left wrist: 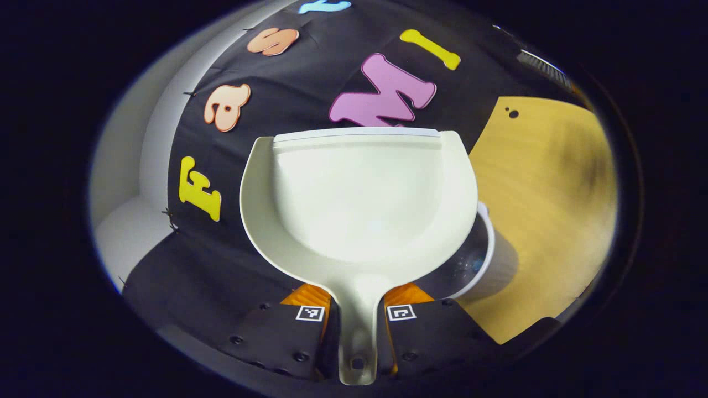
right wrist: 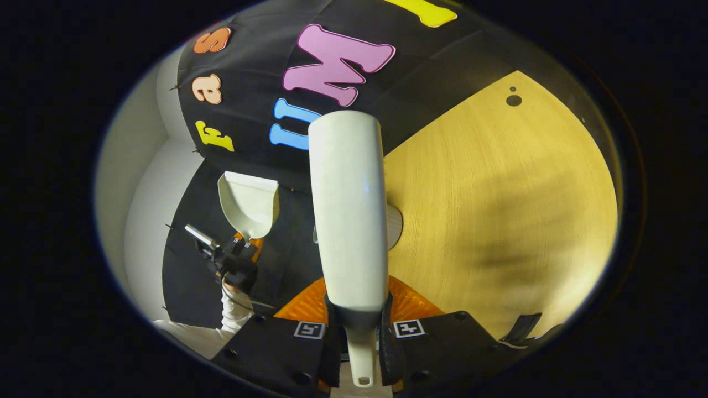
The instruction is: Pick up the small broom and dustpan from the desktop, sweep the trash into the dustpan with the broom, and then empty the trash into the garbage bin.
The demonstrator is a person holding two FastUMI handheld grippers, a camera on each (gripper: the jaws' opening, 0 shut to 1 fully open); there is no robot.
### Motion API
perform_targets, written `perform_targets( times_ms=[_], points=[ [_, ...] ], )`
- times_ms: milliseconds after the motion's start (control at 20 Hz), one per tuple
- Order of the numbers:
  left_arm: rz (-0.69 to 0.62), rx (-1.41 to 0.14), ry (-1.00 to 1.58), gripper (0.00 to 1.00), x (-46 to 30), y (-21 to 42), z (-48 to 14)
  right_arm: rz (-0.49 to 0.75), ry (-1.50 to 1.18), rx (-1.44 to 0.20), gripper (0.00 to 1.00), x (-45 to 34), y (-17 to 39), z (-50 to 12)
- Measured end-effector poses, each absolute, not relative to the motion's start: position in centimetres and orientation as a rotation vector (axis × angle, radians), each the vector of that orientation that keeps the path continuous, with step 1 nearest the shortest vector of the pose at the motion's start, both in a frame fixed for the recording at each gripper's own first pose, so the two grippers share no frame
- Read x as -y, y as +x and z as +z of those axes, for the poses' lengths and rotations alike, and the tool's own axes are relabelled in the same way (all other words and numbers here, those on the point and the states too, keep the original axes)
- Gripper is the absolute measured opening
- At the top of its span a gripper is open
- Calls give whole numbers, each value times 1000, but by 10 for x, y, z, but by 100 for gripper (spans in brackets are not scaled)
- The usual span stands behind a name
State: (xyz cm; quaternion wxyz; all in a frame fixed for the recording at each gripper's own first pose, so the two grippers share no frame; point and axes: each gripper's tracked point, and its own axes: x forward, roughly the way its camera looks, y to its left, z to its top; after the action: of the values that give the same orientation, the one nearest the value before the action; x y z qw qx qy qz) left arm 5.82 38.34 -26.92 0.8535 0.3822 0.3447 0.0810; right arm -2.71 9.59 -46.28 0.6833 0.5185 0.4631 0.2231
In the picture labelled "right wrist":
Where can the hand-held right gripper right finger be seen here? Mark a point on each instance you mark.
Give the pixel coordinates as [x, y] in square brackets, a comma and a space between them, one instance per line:
[442, 348]

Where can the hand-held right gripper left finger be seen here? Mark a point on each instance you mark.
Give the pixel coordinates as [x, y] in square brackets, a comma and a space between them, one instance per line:
[265, 348]

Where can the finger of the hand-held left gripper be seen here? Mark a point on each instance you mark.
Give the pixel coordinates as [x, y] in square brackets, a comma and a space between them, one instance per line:
[253, 251]
[239, 249]

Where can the white dustpan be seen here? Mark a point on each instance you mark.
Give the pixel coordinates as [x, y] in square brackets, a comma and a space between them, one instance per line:
[249, 202]

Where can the small white broom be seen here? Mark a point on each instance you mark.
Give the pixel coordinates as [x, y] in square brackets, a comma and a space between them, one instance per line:
[348, 210]

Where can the wooden desktop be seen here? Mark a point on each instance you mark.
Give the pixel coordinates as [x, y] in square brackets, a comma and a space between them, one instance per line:
[498, 210]

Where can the person's white shirt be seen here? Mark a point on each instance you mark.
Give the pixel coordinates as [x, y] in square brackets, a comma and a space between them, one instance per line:
[193, 334]

